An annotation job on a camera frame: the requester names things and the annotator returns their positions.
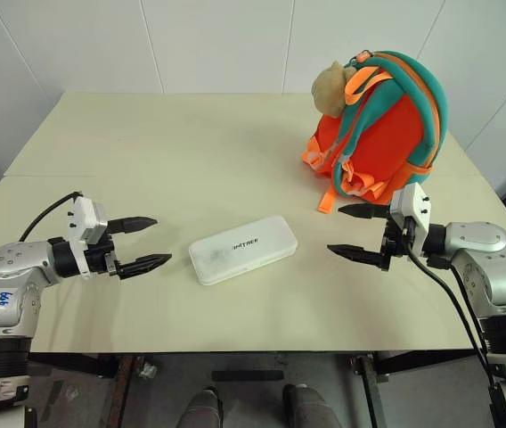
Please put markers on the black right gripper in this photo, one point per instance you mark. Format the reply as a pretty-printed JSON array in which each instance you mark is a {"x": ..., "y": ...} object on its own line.
[{"x": 394, "y": 243}]

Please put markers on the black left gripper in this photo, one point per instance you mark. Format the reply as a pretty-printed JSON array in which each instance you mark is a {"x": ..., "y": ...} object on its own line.
[{"x": 101, "y": 258}]

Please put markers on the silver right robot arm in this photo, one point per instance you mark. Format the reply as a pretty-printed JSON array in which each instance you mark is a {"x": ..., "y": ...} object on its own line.
[{"x": 489, "y": 267}]

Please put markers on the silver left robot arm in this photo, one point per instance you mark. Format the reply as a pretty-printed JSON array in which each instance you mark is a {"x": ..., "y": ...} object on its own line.
[{"x": 10, "y": 276}]

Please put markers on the orange and teal backpack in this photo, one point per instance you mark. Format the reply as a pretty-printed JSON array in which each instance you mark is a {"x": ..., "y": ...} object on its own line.
[{"x": 382, "y": 134}]

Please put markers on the white rectangular case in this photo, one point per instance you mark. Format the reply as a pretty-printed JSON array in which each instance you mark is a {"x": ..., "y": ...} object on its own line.
[{"x": 243, "y": 249}]

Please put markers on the beige plush toy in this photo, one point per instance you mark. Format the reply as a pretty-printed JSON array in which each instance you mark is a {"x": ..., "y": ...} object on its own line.
[{"x": 331, "y": 87}]

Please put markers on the rusty metal table leg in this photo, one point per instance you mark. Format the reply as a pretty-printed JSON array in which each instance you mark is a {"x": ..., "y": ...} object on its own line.
[{"x": 121, "y": 392}]

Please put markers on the black metal table leg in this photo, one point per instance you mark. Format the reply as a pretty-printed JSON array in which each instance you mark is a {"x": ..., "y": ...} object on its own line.
[{"x": 372, "y": 392}]

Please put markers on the dark grey rounded foot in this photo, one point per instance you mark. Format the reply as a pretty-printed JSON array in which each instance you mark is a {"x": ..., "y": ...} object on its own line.
[
  {"x": 199, "y": 410},
  {"x": 308, "y": 408}
]

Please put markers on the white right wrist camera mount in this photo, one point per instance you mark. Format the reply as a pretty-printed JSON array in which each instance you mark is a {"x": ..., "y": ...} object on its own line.
[{"x": 415, "y": 209}]

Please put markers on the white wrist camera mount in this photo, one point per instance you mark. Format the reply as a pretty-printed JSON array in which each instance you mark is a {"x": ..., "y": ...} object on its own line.
[
  {"x": 415, "y": 209},
  {"x": 83, "y": 218}
]

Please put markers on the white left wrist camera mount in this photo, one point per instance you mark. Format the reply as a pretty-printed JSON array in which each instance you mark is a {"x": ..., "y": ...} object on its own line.
[{"x": 83, "y": 218}]

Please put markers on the black table frame bar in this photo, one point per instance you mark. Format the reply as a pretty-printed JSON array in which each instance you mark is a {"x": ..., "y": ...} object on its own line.
[
  {"x": 75, "y": 364},
  {"x": 431, "y": 359}
]

